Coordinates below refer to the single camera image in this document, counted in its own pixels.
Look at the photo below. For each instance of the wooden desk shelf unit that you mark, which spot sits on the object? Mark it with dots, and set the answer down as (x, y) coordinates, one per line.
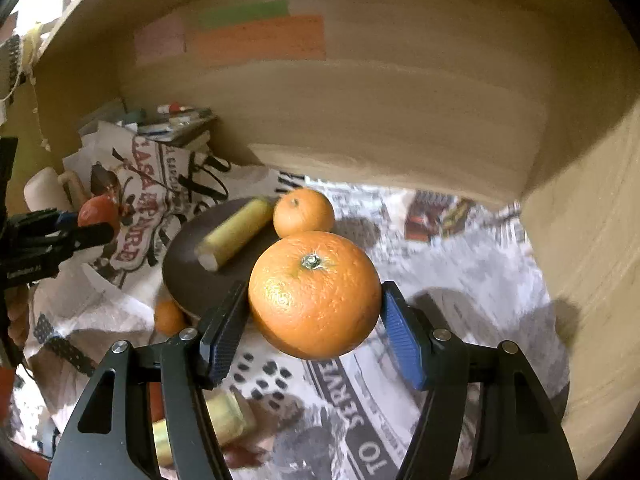
(400, 110)

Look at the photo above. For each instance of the orange sticky note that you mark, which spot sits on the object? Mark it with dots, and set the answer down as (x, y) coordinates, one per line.
(260, 40)

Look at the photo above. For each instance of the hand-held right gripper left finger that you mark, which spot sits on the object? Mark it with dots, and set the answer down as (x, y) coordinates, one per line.
(222, 340)

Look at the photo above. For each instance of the dark brown plate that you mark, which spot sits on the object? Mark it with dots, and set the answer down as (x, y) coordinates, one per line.
(200, 280)

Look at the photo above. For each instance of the pink sticky note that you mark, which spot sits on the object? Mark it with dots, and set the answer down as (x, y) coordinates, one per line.
(160, 42)

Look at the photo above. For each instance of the long corn cob piece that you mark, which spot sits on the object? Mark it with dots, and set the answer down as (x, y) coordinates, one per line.
(232, 235)

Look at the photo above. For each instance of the medium orange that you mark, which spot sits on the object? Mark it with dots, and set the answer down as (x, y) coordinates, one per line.
(302, 215)

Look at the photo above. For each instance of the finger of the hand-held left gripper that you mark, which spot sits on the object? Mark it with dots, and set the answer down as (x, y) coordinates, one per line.
(80, 237)
(50, 220)

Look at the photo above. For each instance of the dark patterned headband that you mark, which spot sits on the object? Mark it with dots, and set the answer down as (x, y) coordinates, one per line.
(14, 57)

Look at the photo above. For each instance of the stack of books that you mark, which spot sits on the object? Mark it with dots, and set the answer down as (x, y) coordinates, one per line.
(170, 127)

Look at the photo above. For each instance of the red tomato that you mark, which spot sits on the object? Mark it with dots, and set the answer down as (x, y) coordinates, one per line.
(100, 210)

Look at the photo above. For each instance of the large orange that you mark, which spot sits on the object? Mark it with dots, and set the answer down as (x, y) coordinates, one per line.
(315, 300)

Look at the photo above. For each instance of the newspaper print tablecloth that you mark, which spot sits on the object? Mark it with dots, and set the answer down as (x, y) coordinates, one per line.
(450, 285)

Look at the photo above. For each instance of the small mandarin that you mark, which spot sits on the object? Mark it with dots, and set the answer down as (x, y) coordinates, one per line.
(167, 317)

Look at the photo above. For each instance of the green sticky note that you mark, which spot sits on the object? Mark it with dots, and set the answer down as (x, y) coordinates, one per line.
(245, 12)

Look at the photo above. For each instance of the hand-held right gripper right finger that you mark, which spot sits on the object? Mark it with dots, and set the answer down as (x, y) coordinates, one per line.
(402, 340)

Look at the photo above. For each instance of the yellow headband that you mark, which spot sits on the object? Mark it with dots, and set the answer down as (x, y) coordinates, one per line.
(34, 40)

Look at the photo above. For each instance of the short corn cob piece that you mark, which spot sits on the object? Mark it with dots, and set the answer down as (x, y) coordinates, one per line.
(232, 417)

